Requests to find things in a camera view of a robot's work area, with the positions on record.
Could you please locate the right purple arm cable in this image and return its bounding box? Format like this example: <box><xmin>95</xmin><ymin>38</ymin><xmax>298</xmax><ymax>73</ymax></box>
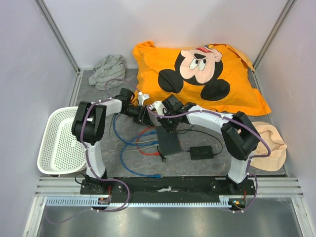
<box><xmin>147</xmin><ymin>105</ymin><xmax>272</xmax><ymax>214</ymax></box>

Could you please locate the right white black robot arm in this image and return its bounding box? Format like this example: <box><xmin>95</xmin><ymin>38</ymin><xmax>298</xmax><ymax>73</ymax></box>
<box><xmin>152</xmin><ymin>95</ymin><xmax>260</xmax><ymax>195</ymax></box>

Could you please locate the grey crumpled cloth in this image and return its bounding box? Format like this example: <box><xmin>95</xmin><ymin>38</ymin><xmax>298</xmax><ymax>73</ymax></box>
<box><xmin>88</xmin><ymin>55</ymin><xmax>126</xmax><ymax>90</ymax></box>

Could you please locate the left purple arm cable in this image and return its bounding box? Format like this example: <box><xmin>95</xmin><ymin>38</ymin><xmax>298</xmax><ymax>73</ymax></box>
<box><xmin>45</xmin><ymin>79</ymin><xmax>145</xmax><ymax>224</ymax></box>

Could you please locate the black network switch box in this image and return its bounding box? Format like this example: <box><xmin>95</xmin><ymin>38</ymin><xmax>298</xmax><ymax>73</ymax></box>
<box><xmin>156</xmin><ymin>126</ymin><xmax>181</xmax><ymax>156</ymax></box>

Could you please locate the white perforated plastic basket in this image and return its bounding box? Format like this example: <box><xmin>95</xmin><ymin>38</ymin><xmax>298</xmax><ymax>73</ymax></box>
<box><xmin>37</xmin><ymin>106</ymin><xmax>86</xmax><ymax>175</ymax></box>

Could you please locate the grey slotted cable duct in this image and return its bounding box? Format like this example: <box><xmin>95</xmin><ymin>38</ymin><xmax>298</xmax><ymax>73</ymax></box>
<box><xmin>45</xmin><ymin>197</ymin><xmax>236</xmax><ymax>208</ymax></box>

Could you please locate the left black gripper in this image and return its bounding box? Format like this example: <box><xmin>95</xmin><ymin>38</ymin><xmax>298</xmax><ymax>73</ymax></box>
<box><xmin>121</xmin><ymin>104</ymin><xmax>154</xmax><ymax>128</ymax></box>

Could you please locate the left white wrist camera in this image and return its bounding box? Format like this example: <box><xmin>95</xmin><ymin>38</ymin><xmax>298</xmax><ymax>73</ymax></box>
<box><xmin>137</xmin><ymin>91</ymin><xmax>150</xmax><ymax>106</ymax></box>

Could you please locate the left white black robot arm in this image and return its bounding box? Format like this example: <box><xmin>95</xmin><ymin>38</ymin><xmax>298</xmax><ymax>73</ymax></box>
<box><xmin>72</xmin><ymin>88</ymin><xmax>154</xmax><ymax>194</ymax></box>

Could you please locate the beige cloth hat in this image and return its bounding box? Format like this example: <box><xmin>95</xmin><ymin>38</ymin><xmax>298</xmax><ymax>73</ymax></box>
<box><xmin>249</xmin><ymin>120</ymin><xmax>288</xmax><ymax>172</ymax></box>

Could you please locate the black power cable with plug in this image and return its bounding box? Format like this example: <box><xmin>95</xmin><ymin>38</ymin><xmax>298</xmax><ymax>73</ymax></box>
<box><xmin>159</xmin><ymin>124</ymin><xmax>223</xmax><ymax>163</ymax></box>

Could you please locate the orange Mickey Mouse pillow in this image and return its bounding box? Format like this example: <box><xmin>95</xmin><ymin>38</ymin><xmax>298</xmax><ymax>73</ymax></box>
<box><xmin>132</xmin><ymin>41</ymin><xmax>271</xmax><ymax>116</ymax></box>

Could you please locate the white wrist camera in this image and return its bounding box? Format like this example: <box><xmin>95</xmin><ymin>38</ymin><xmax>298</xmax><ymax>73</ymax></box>
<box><xmin>137</xmin><ymin>91</ymin><xmax>150</xmax><ymax>106</ymax></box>
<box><xmin>148</xmin><ymin>101</ymin><xmax>167</xmax><ymax>116</ymax></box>

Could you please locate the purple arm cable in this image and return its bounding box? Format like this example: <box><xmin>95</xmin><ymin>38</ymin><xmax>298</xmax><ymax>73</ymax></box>
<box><xmin>45</xmin><ymin>79</ymin><xmax>145</xmax><ymax>224</ymax></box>
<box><xmin>147</xmin><ymin>105</ymin><xmax>272</xmax><ymax>214</ymax></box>

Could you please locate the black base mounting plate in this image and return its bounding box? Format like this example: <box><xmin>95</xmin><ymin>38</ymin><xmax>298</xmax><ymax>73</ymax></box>
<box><xmin>80</xmin><ymin>176</ymin><xmax>255</xmax><ymax>196</ymax></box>

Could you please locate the red ethernet cable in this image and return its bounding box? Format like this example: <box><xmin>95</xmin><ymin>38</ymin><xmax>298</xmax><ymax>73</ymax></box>
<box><xmin>136</xmin><ymin>125</ymin><xmax>161</xmax><ymax>156</ymax></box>

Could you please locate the black power adapter brick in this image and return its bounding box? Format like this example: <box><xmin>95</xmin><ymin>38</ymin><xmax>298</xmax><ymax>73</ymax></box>
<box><xmin>189</xmin><ymin>145</ymin><xmax>214</xmax><ymax>160</ymax></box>

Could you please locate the blue ethernet cable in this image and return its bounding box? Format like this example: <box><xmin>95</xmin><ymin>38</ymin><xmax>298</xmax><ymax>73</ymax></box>
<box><xmin>120</xmin><ymin>142</ymin><xmax>163</xmax><ymax>179</ymax></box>
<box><xmin>113</xmin><ymin>115</ymin><xmax>158</xmax><ymax>145</ymax></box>

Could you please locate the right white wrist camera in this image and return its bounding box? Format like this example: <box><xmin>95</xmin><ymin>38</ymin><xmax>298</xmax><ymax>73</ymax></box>
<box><xmin>148</xmin><ymin>101</ymin><xmax>167</xmax><ymax>116</ymax></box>

